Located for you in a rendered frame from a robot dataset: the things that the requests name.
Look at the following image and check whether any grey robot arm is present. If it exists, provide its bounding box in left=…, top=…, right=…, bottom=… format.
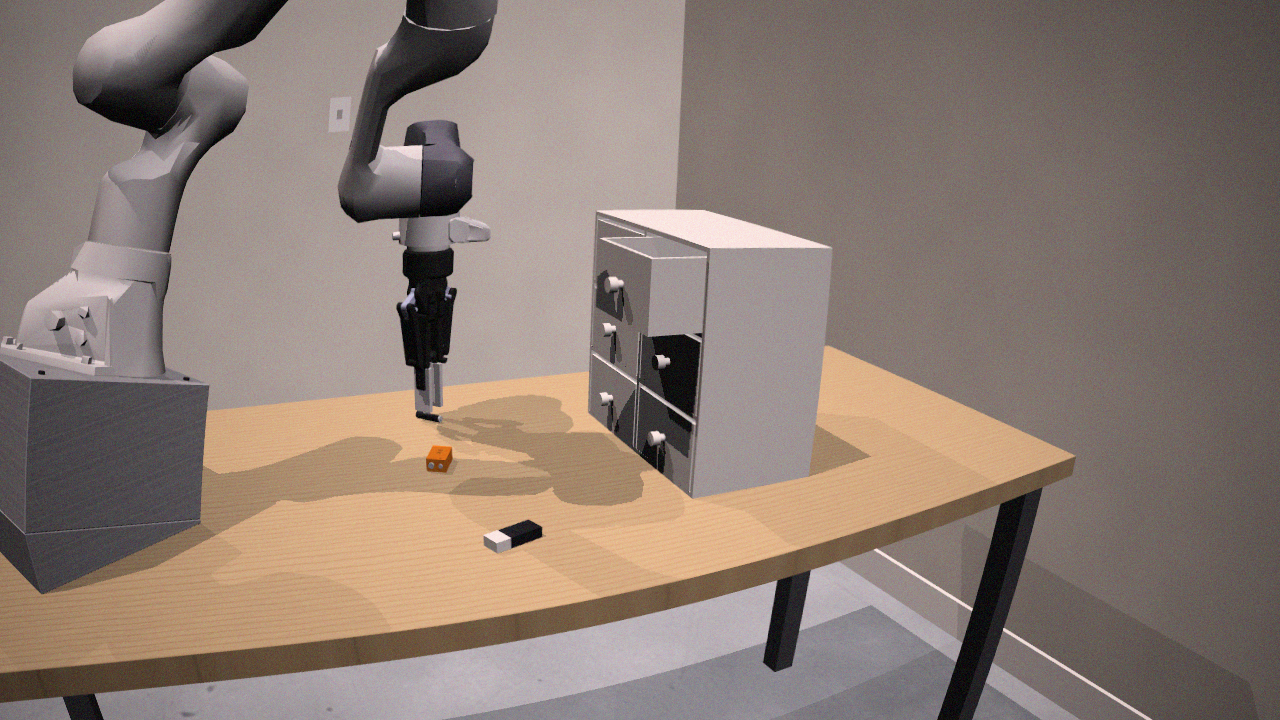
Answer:
left=0, top=0, right=498, bottom=377

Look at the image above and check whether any grey drawer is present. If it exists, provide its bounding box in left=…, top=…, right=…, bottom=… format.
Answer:
left=593, top=291, right=639, bottom=375
left=590, top=354, right=637, bottom=446
left=640, top=334, right=701, bottom=415
left=596, top=237, right=707, bottom=337
left=595, top=219, right=645, bottom=279
left=637, top=386, right=696, bottom=491

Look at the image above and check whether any black and white eraser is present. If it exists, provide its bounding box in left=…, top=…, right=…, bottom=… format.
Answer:
left=483, top=520, right=541, bottom=553

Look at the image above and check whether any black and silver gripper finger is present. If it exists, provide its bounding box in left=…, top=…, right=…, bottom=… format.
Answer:
left=430, top=286, right=457, bottom=407
left=396, top=288, right=436, bottom=413

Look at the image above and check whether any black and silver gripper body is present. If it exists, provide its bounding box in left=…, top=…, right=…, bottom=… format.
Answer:
left=403, top=249, right=454, bottom=315

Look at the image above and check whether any orange nine-volt battery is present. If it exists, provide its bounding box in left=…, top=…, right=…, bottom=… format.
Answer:
left=426, top=445, right=452, bottom=473

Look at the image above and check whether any white chest of drawers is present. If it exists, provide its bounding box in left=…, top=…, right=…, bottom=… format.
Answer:
left=588, top=210, right=832, bottom=498

